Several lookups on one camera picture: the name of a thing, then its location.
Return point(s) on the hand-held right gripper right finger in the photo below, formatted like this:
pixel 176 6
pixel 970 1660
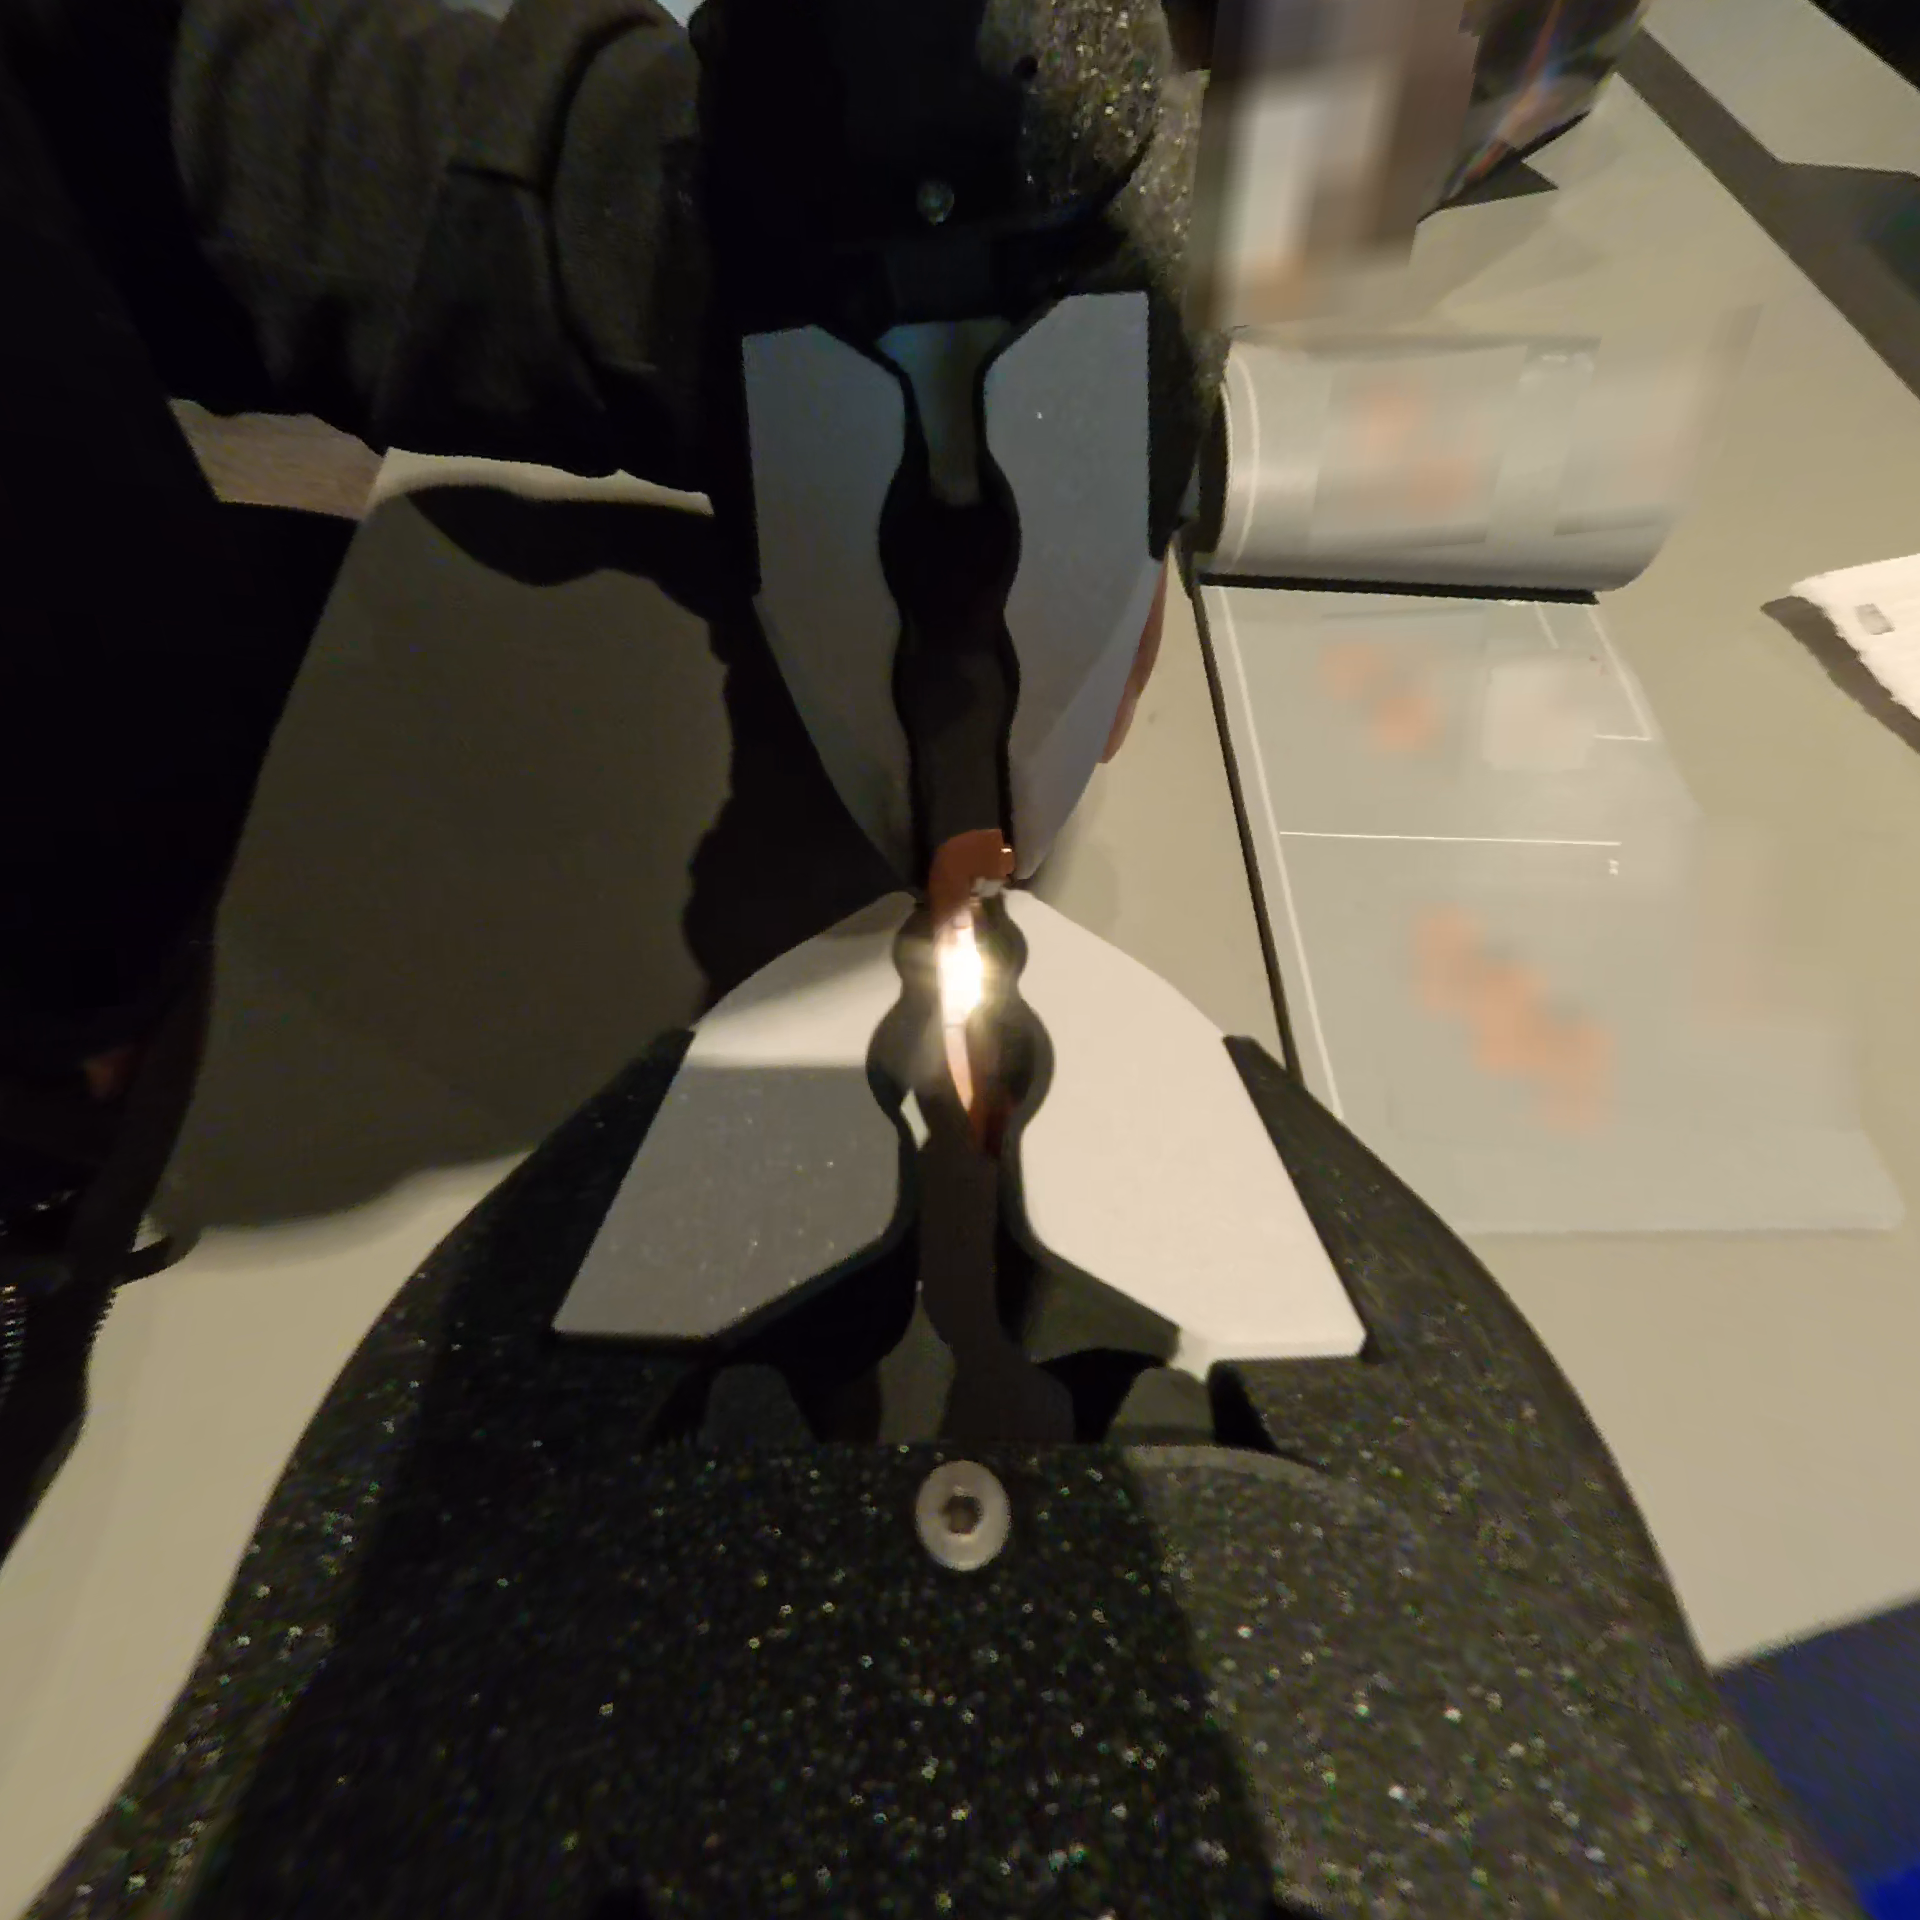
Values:
pixel 1170 1155

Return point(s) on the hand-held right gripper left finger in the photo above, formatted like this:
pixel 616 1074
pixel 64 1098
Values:
pixel 749 1185

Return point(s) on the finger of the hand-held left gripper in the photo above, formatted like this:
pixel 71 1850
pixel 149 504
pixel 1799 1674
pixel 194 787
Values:
pixel 1079 540
pixel 819 569

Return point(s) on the brown toy piece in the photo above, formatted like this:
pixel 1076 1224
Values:
pixel 979 1101

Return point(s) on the brown round toy brick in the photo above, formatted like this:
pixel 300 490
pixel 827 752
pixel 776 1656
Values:
pixel 967 858

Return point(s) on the person's left forearm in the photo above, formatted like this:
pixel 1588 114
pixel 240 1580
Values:
pixel 451 224

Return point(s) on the grey desk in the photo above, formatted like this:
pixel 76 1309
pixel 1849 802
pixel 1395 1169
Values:
pixel 524 750

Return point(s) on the person's left hand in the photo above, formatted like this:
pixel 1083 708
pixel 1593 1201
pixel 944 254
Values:
pixel 1143 660

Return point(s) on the grey instruction booklet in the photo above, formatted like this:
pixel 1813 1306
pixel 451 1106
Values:
pixel 1319 961

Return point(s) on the person's black jacket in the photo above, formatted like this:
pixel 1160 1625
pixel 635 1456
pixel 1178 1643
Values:
pixel 106 675

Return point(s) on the crumpled white paper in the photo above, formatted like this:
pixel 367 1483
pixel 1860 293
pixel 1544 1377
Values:
pixel 1860 629

